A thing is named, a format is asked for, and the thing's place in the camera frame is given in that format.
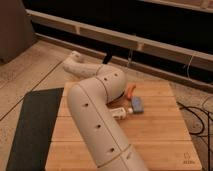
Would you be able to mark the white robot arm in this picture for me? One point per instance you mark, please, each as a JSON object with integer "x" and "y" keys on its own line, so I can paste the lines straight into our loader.
{"x": 87, "y": 102}

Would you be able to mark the black bowl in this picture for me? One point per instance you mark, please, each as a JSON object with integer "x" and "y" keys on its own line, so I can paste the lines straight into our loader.
{"x": 117, "y": 99}

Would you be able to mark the orange pen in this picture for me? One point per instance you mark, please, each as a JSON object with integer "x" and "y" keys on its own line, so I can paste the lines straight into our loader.
{"x": 129, "y": 91}

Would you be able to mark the black leg behind table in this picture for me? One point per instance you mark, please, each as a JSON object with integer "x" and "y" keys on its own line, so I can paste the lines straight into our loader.
{"x": 107, "y": 57}

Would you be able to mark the white plastic bottle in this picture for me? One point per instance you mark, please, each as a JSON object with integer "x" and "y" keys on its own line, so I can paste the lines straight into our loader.
{"x": 121, "y": 112}

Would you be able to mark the dark floor mat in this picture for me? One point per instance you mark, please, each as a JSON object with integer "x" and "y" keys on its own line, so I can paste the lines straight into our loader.
{"x": 34, "y": 130}

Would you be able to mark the brown cabinet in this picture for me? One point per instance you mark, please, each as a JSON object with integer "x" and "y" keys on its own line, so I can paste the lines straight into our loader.
{"x": 16, "y": 31}

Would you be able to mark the white wooden rail shelf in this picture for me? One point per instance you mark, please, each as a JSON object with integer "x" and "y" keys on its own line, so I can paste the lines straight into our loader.
{"x": 163, "y": 50}

